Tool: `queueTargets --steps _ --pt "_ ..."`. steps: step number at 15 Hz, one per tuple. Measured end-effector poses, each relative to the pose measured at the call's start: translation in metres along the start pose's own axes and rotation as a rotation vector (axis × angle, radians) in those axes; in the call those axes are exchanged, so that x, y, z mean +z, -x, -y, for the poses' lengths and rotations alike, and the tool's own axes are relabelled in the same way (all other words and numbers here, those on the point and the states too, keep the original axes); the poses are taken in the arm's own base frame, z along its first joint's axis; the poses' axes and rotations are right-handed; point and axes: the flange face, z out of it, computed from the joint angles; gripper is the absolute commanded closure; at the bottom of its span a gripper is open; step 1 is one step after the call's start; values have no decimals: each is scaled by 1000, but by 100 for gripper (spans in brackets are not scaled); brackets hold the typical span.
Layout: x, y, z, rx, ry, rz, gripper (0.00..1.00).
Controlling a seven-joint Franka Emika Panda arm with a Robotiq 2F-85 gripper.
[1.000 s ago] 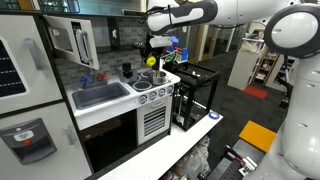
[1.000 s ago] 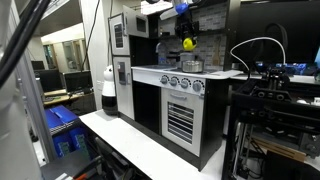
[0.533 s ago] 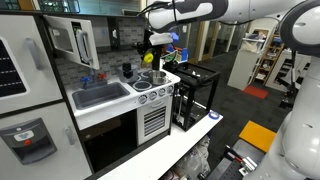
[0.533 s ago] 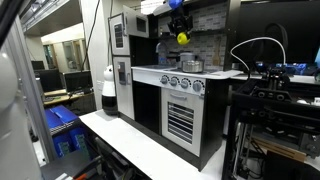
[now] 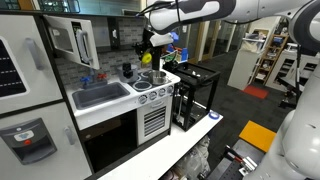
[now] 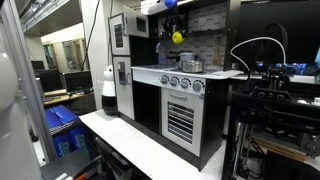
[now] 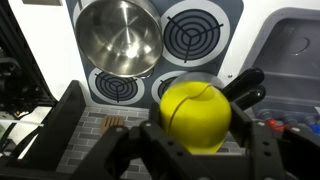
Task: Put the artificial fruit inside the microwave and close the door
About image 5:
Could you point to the round black stove burner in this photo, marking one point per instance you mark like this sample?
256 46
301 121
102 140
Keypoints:
142 86

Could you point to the white fridge door with dispenser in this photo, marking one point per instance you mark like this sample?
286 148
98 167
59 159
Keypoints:
66 160

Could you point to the gray pot with black knob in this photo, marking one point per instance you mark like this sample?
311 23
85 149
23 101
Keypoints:
128 76

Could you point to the round silver stove knob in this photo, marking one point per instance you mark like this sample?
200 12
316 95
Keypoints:
142 99
162 92
170 89
152 95

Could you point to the white fridge door with window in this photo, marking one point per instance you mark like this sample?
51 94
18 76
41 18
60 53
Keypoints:
36 76

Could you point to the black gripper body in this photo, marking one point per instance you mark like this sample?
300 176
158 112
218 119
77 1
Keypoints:
149 38

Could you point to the green round gadget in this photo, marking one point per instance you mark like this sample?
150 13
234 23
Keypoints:
170 57

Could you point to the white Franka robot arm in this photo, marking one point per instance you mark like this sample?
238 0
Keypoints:
300 143

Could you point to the gray toy water dispenser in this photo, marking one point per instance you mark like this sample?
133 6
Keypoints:
26 140

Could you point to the red floor mat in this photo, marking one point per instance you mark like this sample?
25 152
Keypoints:
256 91

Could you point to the blue plastic block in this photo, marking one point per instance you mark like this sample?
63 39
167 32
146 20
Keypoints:
184 54

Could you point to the yellow artificial fruit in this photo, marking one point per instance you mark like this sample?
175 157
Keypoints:
146 57

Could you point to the silver steel pot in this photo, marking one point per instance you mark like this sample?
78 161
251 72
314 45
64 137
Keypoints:
157 77

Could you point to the black metal frame box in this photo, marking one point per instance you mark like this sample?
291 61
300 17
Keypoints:
186 75

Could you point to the black base plate with clamp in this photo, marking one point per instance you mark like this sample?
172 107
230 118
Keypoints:
233 163

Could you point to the black padded bench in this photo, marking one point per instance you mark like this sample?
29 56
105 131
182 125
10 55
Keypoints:
290 90

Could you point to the wooden open shelf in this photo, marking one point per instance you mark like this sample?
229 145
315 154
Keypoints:
266 60

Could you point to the gray plastic bag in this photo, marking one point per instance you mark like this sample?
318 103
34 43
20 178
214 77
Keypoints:
195 160

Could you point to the white toy microwave door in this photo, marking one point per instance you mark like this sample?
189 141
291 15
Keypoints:
71 41

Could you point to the white toy kitchen unit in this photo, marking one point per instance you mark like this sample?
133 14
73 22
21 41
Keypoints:
110 110

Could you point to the gray toy sink basin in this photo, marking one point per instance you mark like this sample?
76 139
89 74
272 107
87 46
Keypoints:
100 95

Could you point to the plain white cabinet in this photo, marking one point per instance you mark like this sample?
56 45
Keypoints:
243 68

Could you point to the gray toy faucet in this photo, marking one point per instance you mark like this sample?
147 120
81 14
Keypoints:
95 84

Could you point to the blue tape roll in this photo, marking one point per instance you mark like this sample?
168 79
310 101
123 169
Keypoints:
214 115

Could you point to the white toy wall phone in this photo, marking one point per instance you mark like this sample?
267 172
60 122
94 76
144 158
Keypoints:
114 33

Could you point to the yellow floor pad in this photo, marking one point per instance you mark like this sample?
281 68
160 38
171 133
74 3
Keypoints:
257 135

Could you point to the white toy oven door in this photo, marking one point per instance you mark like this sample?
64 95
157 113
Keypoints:
154 120

